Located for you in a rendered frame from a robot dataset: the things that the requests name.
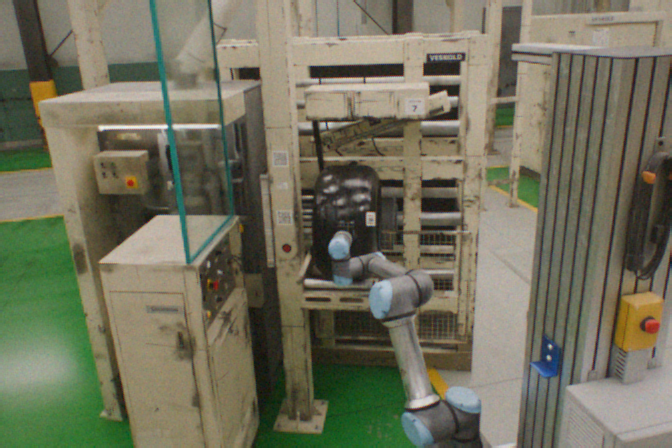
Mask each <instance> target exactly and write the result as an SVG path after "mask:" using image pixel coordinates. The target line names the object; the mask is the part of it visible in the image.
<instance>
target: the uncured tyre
mask: <svg viewBox="0 0 672 448"><path fill-rule="evenodd" d="M367 212H375V226H367ZM337 221H338V223H339V222H340V221H344V222H348V223H351V222H352V223H353V221H354V228H353V230H354V231H355V234H357V238H356V240H354V241H353V242H352V243H351V246H350V256H351V259H352V258H356V257H360V256H365V255H369V254H372V253H381V246H382V191H381V182H380V176H378V173H376V171H375V170H374V169H373V168H372V167H371V166H368V165H332V166H327V167H326V168H324V169H323V170H322V171H321V173H320V174H319V176H318V178H317V181H316V185H314V193H313V202H312V247H313V257H314V262H316V266H317V268H318V271H319V272H320V273H321V274H322V275H324V276H325V277H326V278H329V279H334V276H333V266H332V257H330V255H329V251H328V246H329V243H330V242H332V240H333V238H334V235H335V234H336V223H337ZM366 275H367V276H364V277H360V276H357V277H353V280H365V279H369V278H371V277H372V276H373V275H371V274H366Z"/></svg>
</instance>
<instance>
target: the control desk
mask: <svg viewBox="0 0 672 448"><path fill-rule="evenodd" d="M98 266H99V272H100V277H101V282H102V288H103V293H104V298H105V304H106V309H108V314H109V320H110V325H111V330H112V336H113V341H114V346H115V352H116V357H117V362H118V368H119V373H120V378H121V384H122V389H124V394H125V400H126V405H127V410H128V416H129V421H130V426H131V432H132V437H133V442H134V448H255V445H256V442H257V439H258V431H257V430H258V426H259V423H260V422H259V411H258V402H257V391H256V380H255V371H254V360H253V350H252V340H251V329H249V319H248V309H247V298H246V289H245V287H246V286H245V276H244V265H243V255H242V245H241V234H240V224H239V216H232V218H231V219H230V221H229V222H228V223H227V224H226V225H225V226H224V228H223V229H222V230H221V231H220V232H219V233H217V234H216V235H215V238H214V239H213V240H212V241H211V242H210V243H209V244H208V246H207V247H206V248H205V249H204V250H203V251H201V253H200V254H199V256H198V257H197V258H196V259H195V260H194V261H193V262H192V264H187V261H185V255H184V247H183V240H182V232H181V225H180V217H179V215H157V216H156V217H155V218H152V219H151V221H150V222H149V223H147V224H146V225H145V226H144V227H142V228H141V229H140V230H139V231H136V232H135V233H134V234H133V235H131V237H130V238H129V239H128V240H126V241H125V242H124V243H123V244H120V245H119V246H118V247H117V248H115V249H114V250H113V251H112V253H110V254H109V255H108V256H106V257H104V258H103V259H102V260H100V261H99V262H98Z"/></svg>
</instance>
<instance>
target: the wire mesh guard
mask: <svg viewBox="0 0 672 448"><path fill-rule="evenodd" d="M382 234H390V241H386V235H385V241H382V242H385V250H381V251H385V256H384V257H385V259H386V257H390V262H391V257H395V264H397V257H401V265H402V257H406V267H407V262H411V268H413V262H433V261H413V256H407V247H429V248H430V247H433V246H430V234H434V251H420V253H434V256H435V253H439V262H440V258H445V266H427V267H450V272H448V273H455V276H456V273H461V280H462V273H468V276H467V287H465V288H467V299H466V301H463V300H461V293H459V295H460V300H455V292H465V291H455V290H454V291H450V288H449V291H446V292H449V302H450V292H454V300H451V302H454V303H455V302H460V305H461V302H466V310H460V311H466V322H465V324H461V325H465V328H460V318H458V328H454V318H453V319H449V318H448V319H438V320H442V323H438V320H437V323H433V322H432V323H431V324H432V327H428V326H426V327H423V328H426V331H418V332H421V336H417V337H421V338H418V341H419V342H435V343H462V344H468V325H469V304H470V282H471V261H472V240H473V231H433V230H382ZM391 234H395V241H391ZM397 234H401V241H397ZM402 234H423V239H424V234H429V246H407V242H414V241H402ZM435 234H451V242H448V243H456V249H457V243H462V256H463V243H469V247H464V248H469V254H468V257H446V253H451V251H440V244H439V251H435ZM452 234H454V235H456V242H452ZM457 235H470V237H469V242H457ZM386 242H390V250H386ZM391 242H395V256H391ZM397 242H401V246H400V247H401V256H397ZM402 242H406V246H402ZM402 247H406V256H402ZM386 251H390V256H386ZM440 253H445V257H440ZM407 257H411V261H407ZM446 258H450V266H446ZM451 258H468V262H459V263H468V272H462V267H461V272H456V263H455V272H451V267H453V266H451ZM402 266H403V265H402ZM434 287H438V295H434V292H433V295H432V296H433V299H434V296H438V299H439V296H443V300H445V296H448V295H445V284H443V286H439V281H438V286H434ZM439 287H443V295H439ZM433 299H430V300H433ZM313 311H314V330H316V338H326V339H354V340H381V341H391V338H390V337H376V326H378V325H376V322H382V321H376V319H375V321H371V310H370V321H369V322H370V325H365V326H370V329H360V330H370V332H371V330H374V329H371V326H375V337H371V336H361V335H370V334H361V332H360V334H357V335H360V336H356V322H355V336H346V335H345V336H343V335H341V334H342V332H341V329H345V328H341V325H349V324H336V318H335V328H332V329H340V332H329V334H330V335H326V325H325V335H323V336H318V331H319V328H318V324H319V323H318V320H320V327H321V320H323V319H318V315H327V314H325V311H329V321H330V311H334V310H325V309H324V310H318V309H317V308H313ZM318 311H324V314H318ZM351 312H365V320H366V310H365V311H351ZM351 312H350V315H345V309H344V319H345V316H350V320H339V321H350V327H351V321H353V320H351V316H359V315H351ZM444 320H448V331H449V320H453V330H454V329H465V341H460V340H454V339H433V328H437V337H438V324H442V334H444V324H446V323H444ZM371 322H375V325H371ZM433 324H437V327H433ZM336 325H340V328H336ZM428 328H432V331H428ZM422 332H426V336H422ZM428 332H432V339H428ZM332 334H340V335H332ZM422 337H426V338H422Z"/></svg>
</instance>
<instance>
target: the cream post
mask: <svg viewBox="0 0 672 448"><path fill-rule="evenodd" d="M254 1H255V15H256V27H257V40H258V53H259V67H260V80H261V93H262V105H263V119H264V132H265V145H267V159H268V171H269V184H270V197H271V211H272V223H273V237H274V249H275V262H276V276H277V289H278V302H279V315H280V328H281V341H283V355H284V368H285V380H286V393H287V407H288V419H289V420H296V417H297V412H300V421H307V422H308V421H309V422H310V421H311V417H312V405H314V402H313V384H312V367H311V350H310V332H309V314H308V308H302V303H301V297H298V296H297V293H296V278H297V275H299V273H300V271H301V268H302V266H303V264H304V261H305V245H304V228H303V211H302V193H301V176H300V159H298V142H297V124H296V106H295V89H294V72H293V54H292V37H291V20H290V3H289V0H254ZM272 151H288V163H289V167H273V160H272ZM277 183H287V185H288V189H277ZM276 210H287V211H292V225H277V215H276ZM286 245H288V246H289V247H290V249H289V251H286V250H285V249H284V247H285V246H286Z"/></svg>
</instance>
